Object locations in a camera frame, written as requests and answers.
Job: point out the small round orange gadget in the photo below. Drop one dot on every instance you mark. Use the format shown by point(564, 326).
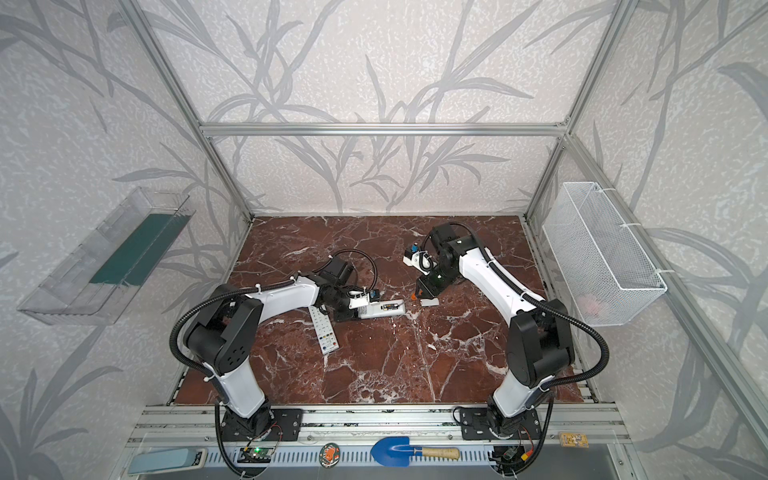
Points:
point(329, 455)

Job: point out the pink object in basket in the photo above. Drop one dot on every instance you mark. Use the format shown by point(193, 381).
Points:
point(590, 306)

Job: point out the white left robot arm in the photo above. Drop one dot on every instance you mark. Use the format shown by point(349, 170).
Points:
point(216, 336)

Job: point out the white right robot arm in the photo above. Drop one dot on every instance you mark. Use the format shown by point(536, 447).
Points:
point(539, 331)

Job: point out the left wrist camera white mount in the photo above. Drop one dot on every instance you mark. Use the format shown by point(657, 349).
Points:
point(362, 298)

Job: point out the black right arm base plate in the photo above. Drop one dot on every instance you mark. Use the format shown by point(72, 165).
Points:
point(484, 424)

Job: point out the grey flat device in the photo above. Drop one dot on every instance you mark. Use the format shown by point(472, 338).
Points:
point(166, 461)

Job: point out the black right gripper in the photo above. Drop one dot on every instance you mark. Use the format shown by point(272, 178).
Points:
point(432, 288)

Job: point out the blue trowel wooden handle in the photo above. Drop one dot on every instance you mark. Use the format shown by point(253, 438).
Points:
point(398, 451)

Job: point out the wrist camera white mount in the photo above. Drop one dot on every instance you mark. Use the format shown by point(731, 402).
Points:
point(362, 298)
point(417, 257)

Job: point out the green led circuit board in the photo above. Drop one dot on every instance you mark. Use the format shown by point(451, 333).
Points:
point(255, 455)

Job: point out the clear plastic wall bin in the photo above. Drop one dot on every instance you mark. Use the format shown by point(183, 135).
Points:
point(95, 283)

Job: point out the white wire mesh basket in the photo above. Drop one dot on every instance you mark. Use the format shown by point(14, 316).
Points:
point(598, 253)

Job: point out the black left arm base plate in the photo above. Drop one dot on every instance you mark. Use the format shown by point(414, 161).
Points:
point(267, 424)

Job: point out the white remote control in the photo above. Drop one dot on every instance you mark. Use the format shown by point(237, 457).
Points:
point(381, 309)

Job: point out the white remote with coloured buttons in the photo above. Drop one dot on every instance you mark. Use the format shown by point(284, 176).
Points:
point(324, 330)

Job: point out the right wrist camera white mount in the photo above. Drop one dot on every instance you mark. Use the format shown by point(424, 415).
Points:
point(417, 257)

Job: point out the white battery cover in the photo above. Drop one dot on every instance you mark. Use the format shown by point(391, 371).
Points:
point(429, 302)

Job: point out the small tan circuit board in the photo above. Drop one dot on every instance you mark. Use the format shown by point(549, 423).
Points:
point(573, 440)

